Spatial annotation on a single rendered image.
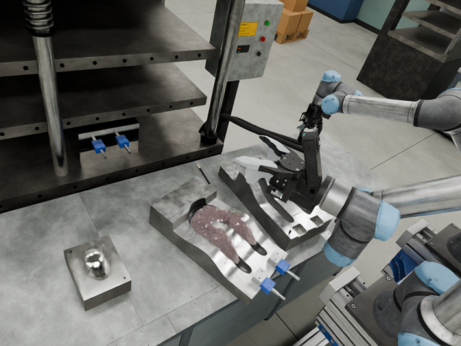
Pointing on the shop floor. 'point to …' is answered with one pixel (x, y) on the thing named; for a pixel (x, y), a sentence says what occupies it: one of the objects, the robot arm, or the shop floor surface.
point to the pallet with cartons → (293, 21)
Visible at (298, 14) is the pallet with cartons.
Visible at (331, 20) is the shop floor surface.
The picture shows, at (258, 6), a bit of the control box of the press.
